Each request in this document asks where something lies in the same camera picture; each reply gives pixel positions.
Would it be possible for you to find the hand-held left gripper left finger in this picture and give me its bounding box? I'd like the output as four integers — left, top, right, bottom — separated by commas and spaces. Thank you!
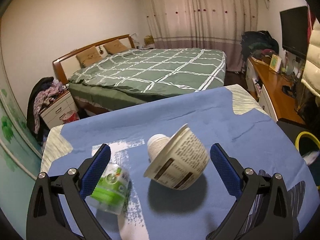
26, 144, 118, 240

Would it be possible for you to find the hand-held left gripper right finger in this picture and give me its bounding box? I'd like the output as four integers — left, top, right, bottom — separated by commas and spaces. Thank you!
206, 143, 293, 240

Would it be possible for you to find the green white wipes packet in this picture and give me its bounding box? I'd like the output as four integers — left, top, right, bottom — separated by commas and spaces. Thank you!
89, 162, 131, 215

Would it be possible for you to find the white paper noodle bowl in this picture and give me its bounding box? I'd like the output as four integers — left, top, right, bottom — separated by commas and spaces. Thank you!
143, 124, 210, 190

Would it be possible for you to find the small white paper cup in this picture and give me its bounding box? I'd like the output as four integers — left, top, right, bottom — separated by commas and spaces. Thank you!
147, 134, 173, 163

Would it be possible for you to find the yellow rimmed trash bin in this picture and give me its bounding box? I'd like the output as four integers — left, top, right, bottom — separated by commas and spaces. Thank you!
295, 131, 320, 187

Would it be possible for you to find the red patterned bin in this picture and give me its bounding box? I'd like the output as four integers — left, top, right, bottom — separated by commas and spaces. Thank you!
61, 110, 80, 124

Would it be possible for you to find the wooden bed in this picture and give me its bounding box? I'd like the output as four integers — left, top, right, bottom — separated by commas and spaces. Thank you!
52, 34, 228, 117

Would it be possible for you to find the white nightstand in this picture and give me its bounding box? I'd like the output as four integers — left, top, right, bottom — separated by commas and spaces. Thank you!
40, 90, 79, 130

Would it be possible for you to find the white crumpled paper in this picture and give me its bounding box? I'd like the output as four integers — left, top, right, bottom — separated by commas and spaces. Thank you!
302, 151, 320, 166

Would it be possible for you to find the floral clothes pile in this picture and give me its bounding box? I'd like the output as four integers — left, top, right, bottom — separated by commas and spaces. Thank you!
26, 77, 69, 140

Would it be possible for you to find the wooden desk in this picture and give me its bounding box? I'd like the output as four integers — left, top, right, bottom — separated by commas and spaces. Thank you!
246, 56, 307, 125

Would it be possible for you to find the brown pillow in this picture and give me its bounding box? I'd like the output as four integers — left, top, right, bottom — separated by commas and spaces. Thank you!
76, 46, 103, 67
103, 40, 128, 54

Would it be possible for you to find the green checked quilt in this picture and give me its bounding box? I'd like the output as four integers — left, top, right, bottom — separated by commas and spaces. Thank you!
68, 47, 227, 105

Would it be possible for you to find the green yellow box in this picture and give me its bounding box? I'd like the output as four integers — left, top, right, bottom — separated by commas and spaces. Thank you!
269, 54, 282, 72

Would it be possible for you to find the dark clothes pile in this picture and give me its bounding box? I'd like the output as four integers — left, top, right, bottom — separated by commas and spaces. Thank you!
241, 31, 279, 60

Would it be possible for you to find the white down jacket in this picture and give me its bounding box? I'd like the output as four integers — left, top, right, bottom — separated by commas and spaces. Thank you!
301, 21, 320, 98

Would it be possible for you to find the pink white curtain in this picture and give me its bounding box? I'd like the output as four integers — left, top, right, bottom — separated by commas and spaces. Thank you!
140, 0, 259, 72

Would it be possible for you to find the black television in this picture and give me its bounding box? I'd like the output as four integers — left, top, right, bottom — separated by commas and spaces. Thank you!
279, 6, 308, 60

